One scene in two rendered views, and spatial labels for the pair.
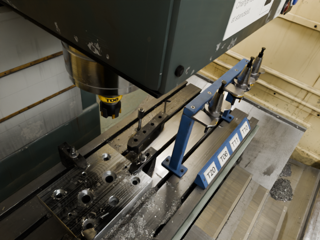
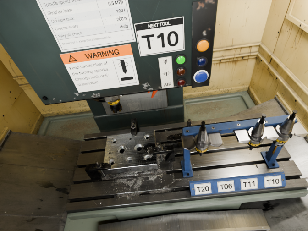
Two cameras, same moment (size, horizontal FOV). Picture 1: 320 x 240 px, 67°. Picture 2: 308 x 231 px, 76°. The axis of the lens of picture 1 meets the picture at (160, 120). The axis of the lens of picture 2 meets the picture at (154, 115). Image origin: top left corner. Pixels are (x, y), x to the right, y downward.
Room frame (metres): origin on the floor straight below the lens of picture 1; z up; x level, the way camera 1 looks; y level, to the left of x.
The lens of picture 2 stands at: (0.25, -0.51, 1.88)
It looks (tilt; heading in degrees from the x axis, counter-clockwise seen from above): 45 degrees down; 63
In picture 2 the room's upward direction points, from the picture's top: 10 degrees counter-clockwise
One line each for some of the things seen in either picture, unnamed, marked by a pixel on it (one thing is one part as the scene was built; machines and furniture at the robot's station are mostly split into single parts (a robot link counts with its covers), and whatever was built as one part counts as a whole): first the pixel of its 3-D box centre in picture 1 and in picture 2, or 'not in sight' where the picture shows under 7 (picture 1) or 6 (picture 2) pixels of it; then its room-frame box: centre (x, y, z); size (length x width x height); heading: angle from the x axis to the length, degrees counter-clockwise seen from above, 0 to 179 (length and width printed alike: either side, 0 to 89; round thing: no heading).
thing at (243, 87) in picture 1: (241, 84); (256, 134); (0.80, -0.28, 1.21); 0.06 x 0.06 x 0.03
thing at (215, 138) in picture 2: (221, 103); (215, 140); (0.66, -0.20, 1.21); 0.07 x 0.05 x 0.01; 59
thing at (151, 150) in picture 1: (142, 164); (162, 152); (0.53, 0.03, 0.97); 0.13 x 0.03 x 0.15; 149
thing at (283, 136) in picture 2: (252, 73); (284, 131); (0.90, -0.34, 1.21); 0.06 x 0.06 x 0.03
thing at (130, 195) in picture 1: (98, 190); (130, 151); (0.40, 0.16, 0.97); 0.29 x 0.23 x 0.05; 149
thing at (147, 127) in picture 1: (147, 133); (188, 137); (0.73, 0.04, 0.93); 0.26 x 0.05 x 0.06; 154
